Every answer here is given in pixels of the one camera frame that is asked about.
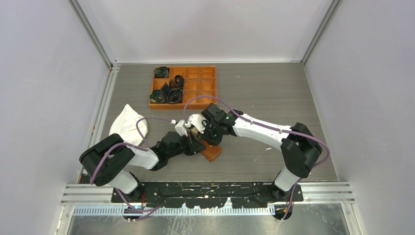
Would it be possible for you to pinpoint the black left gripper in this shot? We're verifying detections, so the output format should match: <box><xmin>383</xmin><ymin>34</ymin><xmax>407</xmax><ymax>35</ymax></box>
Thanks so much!
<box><xmin>167</xmin><ymin>131</ymin><xmax>206</xmax><ymax>159</ymax></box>

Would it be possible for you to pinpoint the brown leather card holder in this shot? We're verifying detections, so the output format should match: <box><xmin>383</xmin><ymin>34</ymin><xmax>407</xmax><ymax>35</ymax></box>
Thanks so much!
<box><xmin>200</xmin><ymin>140</ymin><xmax>222</xmax><ymax>162</ymax></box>

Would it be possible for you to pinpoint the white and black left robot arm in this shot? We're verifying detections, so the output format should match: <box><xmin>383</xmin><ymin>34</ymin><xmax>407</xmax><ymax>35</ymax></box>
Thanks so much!
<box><xmin>79</xmin><ymin>131</ymin><xmax>206</xmax><ymax>202</ymax></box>

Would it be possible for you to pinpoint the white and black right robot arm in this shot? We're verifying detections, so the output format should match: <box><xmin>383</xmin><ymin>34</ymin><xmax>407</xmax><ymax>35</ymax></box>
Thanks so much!
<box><xmin>201</xmin><ymin>103</ymin><xmax>323</xmax><ymax>201</ymax></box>

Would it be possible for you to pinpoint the orange wooden compartment box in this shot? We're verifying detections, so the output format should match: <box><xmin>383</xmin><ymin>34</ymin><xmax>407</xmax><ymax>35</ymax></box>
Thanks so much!
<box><xmin>149</xmin><ymin>66</ymin><xmax>217</xmax><ymax>110</ymax></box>

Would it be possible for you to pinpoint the white cloth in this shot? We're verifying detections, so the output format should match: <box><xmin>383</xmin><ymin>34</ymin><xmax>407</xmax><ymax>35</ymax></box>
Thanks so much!
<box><xmin>109</xmin><ymin>104</ymin><xmax>143</xmax><ymax>145</ymax></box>

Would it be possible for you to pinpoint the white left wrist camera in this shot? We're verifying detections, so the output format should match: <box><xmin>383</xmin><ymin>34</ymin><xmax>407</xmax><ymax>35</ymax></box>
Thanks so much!
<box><xmin>175</xmin><ymin>119</ymin><xmax>190</xmax><ymax>136</ymax></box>

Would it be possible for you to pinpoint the aluminium frame rail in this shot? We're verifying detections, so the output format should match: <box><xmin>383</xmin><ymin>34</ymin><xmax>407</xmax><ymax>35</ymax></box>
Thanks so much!
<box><xmin>60</xmin><ymin>181</ymin><xmax>356</xmax><ymax>217</ymax></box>

